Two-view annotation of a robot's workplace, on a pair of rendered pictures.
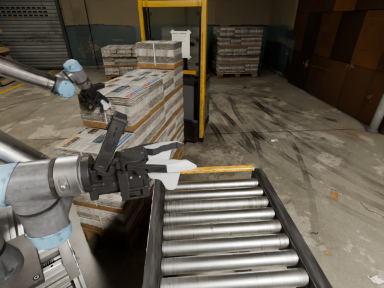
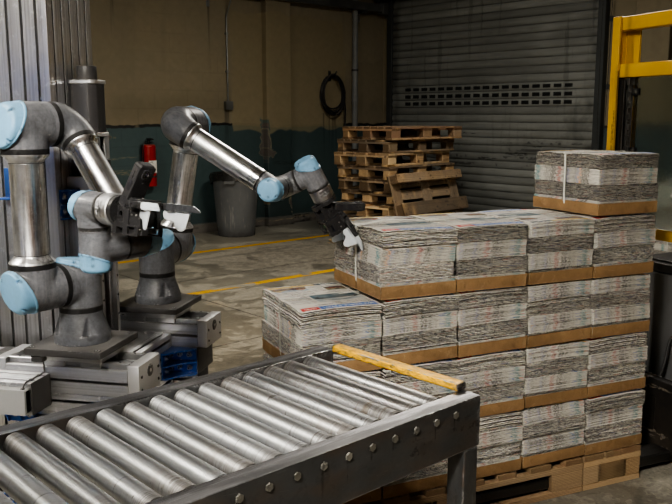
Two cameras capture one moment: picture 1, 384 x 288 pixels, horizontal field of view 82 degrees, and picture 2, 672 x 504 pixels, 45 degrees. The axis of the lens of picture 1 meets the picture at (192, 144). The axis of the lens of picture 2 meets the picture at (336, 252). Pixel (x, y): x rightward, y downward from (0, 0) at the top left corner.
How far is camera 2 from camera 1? 1.60 m
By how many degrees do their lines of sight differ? 52
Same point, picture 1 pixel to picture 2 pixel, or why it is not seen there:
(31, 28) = (526, 130)
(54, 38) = not seen: hidden behind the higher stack
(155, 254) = (188, 383)
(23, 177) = (85, 196)
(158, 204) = (262, 364)
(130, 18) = not seen: outside the picture
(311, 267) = (292, 456)
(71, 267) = (132, 375)
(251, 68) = not seen: outside the picture
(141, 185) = (136, 224)
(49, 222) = (88, 242)
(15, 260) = (97, 330)
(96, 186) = (117, 220)
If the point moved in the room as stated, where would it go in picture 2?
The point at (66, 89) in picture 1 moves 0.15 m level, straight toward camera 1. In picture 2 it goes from (266, 188) to (242, 193)
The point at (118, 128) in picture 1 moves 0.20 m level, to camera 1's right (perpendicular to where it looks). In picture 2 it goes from (135, 171) to (177, 177)
